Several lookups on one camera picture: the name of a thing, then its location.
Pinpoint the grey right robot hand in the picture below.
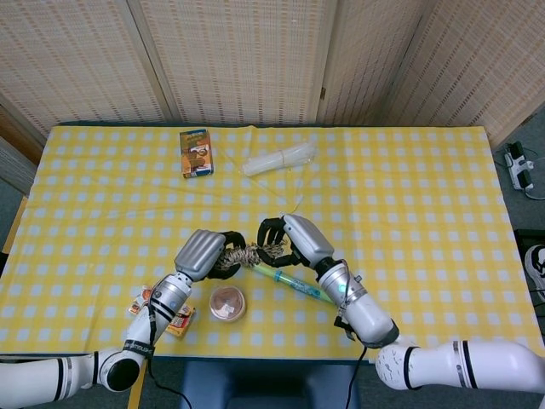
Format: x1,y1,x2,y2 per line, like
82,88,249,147
256,214,336,270

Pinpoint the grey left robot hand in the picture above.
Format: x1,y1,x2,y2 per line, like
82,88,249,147
174,228,248,282

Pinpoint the speckled braided rope bundle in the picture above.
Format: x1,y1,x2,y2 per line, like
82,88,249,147
221,241,290,274

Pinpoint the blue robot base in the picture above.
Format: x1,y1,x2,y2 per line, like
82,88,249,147
181,361,361,409

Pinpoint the yellow checkered tablecloth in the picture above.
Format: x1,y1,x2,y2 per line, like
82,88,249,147
0,124,545,363

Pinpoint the blue green toothbrush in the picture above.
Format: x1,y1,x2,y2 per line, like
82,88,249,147
250,262,337,306

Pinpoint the clear jar of rubber bands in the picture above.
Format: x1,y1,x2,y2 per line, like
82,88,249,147
209,285,248,324

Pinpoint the yellow red food box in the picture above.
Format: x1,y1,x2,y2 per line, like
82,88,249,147
129,285,197,338

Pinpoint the small orange blue box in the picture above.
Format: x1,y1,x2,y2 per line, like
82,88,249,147
179,129,215,179

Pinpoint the woven bamboo folding screen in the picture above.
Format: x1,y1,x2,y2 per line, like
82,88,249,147
0,0,545,146

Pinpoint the white power strip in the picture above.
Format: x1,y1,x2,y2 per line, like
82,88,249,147
504,142,536,192

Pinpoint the black white sneaker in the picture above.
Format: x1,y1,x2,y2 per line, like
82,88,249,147
524,245,545,303

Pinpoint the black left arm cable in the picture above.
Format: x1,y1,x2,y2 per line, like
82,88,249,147
144,293,197,409

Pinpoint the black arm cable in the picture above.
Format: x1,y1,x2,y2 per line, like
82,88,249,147
144,293,197,409
334,274,370,409

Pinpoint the bundle of white cable ties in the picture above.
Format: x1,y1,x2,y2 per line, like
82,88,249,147
241,143,317,177

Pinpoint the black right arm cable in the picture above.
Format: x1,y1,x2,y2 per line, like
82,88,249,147
334,274,370,409

